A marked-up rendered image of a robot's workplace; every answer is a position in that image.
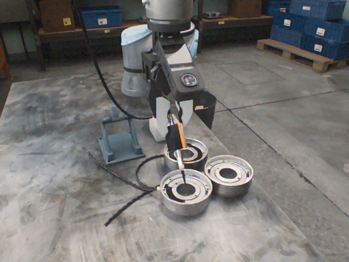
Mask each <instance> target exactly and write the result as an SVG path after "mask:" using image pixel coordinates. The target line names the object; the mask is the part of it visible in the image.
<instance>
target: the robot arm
mask: <svg viewBox="0 0 349 262"><path fill-rule="evenodd" d="M142 4H143V5H145V7H146V16H147V18H148V19H147V24H144V25H137V26H133V27H131V28H127V29H125V30H124V31H123V32H122V35H121V36H122V43H121V45H122V52H123V64H124V74H123V79H122V83H121V90H122V93H123V94H124V95H127V96H130V97H146V100H147V102H148V104H149V106H150V109H151V112H152V117H153V120H154V123H155V124H156V127H157V129H158V131H159V133H160V134H161V135H162V136H163V137H164V138H166V137H167V134H168V128H167V124H168V118H167V112H168V110H169V109H170V101H169V100H168V99H167V98H166V97H164V96H163V93H164V94H165V96H168V95H169V93H170V92H172V95H173V97H174V99H175V101H176V105H177V108H178V110H179V113H178V116H179V122H180V123H181V124H182V126H183V131H185V129H186V127H187V125H188V123H189V122H190V120H191V117H192V114H193V111H195V107H196V105H197V102H198V99H199V98H201V96H202V93H203V92H204V90H205V87H206V86H205V83H204V82H203V80H202V77H201V75H200V73H199V70H198V68H197V67H196V65H195V62H194V59H195V55H196V51H197V46H198V38H199V31H197V30H195V25H194V24H193V23H192V22H191V20H190V18H192V16H193V0H142ZM162 92H163V93H162Z"/></svg>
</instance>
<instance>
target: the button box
mask: <svg viewBox="0 0 349 262"><path fill-rule="evenodd" d="M172 117H173V121H174V124H176V123H178V122H179V121H178V120H177V118H176V117H175V116H174V114H172ZM167 126H170V122H169V120H168V124H167ZM150 131H151V133H152V135H153V137H154V139H155V140H156V142H160V141H166V139H165V138H164V137H163V136H162V135H161V134H160V133H159V131H158V129H157V127H156V124H155V123H154V120H153V118H152V119H150Z"/></svg>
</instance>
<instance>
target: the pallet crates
mask: <svg viewBox="0 0 349 262"><path fill-rule="evenodd" d="M346 1H347V0H291V1H290V8H289V9H278V10H274V14H273V22H272V28H271V35H270V38H269V39H268V38H267V39H262V40H258V42H257V50H259V51H262V52H264V53H267V54H270V55H273V56H276V57H277V58H281V59H284V60H287V61H290V62H293V63H294V64H297V65H299V66H303V67H305V68H308V69H310V70H313V71H316V72H318V73H325V72H326V71H327V67H331V68H334V69H342V68H344V67H345V65H346V63H349V20H348V19H342V15H343V12H344V8H345V6H346ZM281 10H285V12H283V11H281ZM268 45H270V46H272V47H273V48H276V49H279V50H283V54H279V53H276V52H273V51H270V50H268ZM295 55H296V56H300V57H303V58H306V59H309V60H311V61H314V63H313V65H310V64H307V63H304V62H301V61H299V60H295V59H294V58H295Z"/></svg>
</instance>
